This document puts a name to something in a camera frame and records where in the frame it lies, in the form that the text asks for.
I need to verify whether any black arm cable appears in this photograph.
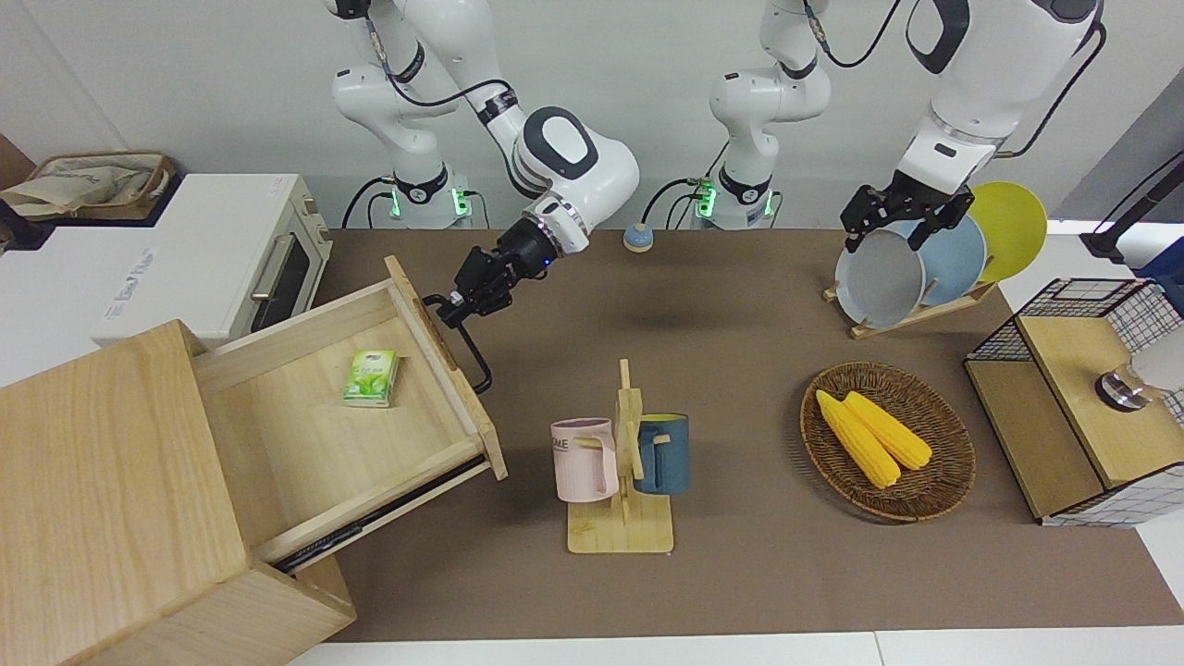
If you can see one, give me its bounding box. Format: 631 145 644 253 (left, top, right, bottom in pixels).
363 14 515 112
803 0 1108 160

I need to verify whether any black base power cable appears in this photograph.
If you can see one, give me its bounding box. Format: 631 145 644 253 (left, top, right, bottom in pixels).
642 178 706 228
340 176 401 229

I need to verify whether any pink mug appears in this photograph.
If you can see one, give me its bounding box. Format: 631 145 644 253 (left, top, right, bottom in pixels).
550 418 621 503

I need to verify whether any grey plate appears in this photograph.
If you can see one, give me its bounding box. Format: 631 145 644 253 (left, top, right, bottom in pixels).
834 228 926 330

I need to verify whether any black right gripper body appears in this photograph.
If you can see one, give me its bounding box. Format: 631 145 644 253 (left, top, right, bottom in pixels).
488 220 561 311

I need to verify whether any white oven door handle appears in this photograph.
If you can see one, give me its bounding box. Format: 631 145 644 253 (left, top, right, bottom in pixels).
250 233 299 302

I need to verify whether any white toaster oven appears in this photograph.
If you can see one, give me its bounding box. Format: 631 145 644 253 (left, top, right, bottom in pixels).
92 173 334 351

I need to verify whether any black metal drawer handle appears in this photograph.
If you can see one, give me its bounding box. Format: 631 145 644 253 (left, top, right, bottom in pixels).
422 294 494 394

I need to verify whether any black wire wooden shelf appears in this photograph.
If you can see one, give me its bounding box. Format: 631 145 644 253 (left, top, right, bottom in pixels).
964 277 1184 528

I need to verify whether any yellow plate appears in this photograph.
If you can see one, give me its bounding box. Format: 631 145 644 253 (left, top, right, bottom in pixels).
967 181 1049 284

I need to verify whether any beige cloth bag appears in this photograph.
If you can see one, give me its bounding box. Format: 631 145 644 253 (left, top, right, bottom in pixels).
0 162 154 218

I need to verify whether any dark blue mug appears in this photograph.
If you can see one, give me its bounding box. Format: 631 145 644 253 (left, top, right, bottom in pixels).
634 413 692 496

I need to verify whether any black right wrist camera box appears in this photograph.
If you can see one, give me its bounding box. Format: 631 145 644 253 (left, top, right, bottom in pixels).
453 245 494 292

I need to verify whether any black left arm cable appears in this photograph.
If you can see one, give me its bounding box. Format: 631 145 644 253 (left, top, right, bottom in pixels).
803 0 1108 160

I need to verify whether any green tissue pack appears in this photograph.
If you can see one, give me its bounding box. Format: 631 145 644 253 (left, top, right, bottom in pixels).
343 349 401 409

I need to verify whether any black camera stand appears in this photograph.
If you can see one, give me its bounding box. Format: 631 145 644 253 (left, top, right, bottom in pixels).
1080 153 1184 262

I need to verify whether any white and silver object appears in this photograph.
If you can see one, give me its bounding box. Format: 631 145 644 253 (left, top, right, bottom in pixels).
1096 338 1184 413

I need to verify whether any yellow corn cob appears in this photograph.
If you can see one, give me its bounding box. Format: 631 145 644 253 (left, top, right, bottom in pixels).
844 391 933 471
816 389 901 489

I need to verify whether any light blue plate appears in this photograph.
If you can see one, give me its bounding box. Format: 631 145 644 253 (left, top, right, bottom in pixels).
911 215 988 308

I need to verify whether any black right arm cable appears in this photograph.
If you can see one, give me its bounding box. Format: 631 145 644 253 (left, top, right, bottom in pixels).
363 14 515 112

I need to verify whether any wooden mug tree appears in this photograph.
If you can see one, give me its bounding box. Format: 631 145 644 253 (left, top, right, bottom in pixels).
566 359 676 556

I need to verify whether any wooden plate rack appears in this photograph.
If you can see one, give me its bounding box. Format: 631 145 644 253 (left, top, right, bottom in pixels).
823 277 1000 340

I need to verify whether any light wooden drawer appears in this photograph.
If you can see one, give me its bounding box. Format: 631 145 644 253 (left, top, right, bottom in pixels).
190 254 510 574

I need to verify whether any brown storage basket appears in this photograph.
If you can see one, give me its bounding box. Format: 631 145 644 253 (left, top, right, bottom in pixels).
23 151 179 223

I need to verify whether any light wooden cabinet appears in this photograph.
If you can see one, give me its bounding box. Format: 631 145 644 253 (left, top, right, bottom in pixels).
0 319 357 666

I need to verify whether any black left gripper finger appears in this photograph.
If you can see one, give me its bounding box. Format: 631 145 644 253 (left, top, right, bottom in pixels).
911 190 974 253
842 187 884 253

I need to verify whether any round brown wicker basket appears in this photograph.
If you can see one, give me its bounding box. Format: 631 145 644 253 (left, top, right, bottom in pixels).
800 361 977 524

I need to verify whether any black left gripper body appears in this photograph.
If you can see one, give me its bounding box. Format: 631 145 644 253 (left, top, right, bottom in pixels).
869 171 944 223

